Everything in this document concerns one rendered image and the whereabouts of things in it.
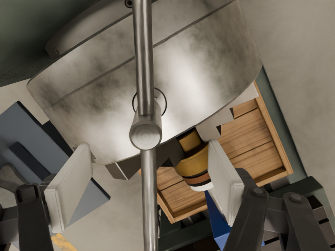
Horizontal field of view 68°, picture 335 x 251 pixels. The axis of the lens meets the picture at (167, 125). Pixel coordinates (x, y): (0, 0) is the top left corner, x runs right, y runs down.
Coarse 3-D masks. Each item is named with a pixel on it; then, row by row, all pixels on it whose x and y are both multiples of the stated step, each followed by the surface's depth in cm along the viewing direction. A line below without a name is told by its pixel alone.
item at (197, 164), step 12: (192, 132) 39; (180, 144) 40; (192, 144) 40; (204, 144) 40; (192, 156) 38; (204, 156) 39; (180, 168) 41; (192, 168) 40; (204, 168) 40; (192, 180) 41; (204, 180) 41
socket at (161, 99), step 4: (156, 88) 24; (136, 92) 25; (156, 92) 24; (160, 92) 24; (136, 96) 24; (156, 96) 24; (160, 96) 24; (164, 96) 24; (136, 100) 24; (160, 100) 24; (164, 100) 24; (136, 104) 24; (160, 104) 24; (164, 104) 24; (136, 108) 24; (164, 108) 25
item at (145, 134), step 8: (136, 112) 19; (160, 112) 20; (136, 120) 17; (144, 120) 16; (152, 120) 16; (160, 120) 18; (136, 128) 16; (144, 128) 16; (152, 128) 16; (160, 128) 16; (136, 136) 16; (144, 136) 16; (152, 136) 16; (160, 136) 16; (136, 144) 16; (144, 144) 16; (152, 144) 16
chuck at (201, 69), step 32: (192, 32) 24; (224, 32) 26; (128, 64) 23; (160, 64) 23; (192, 64) 24; (224, 64) 26; (256, 64) 30; (96, 96) 24; (128, 96) 24; (192, 96) 25; (224, 96) 26; (64, 128) 29; (96, 128) 26; (128, 128) 25; (96, 160) 29
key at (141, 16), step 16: (144, 0) 15; (144, 16) 15; (144, 32) 16; (144, 48) 16; (144, 64) 16; (144, 80) 16; (144, 96) 17; (144, 112) 17; (144, 160) 18; (144, 176) 19; (144, 192) 19; (144, 208) 19; (144, 224) 20; (144, 240) 20
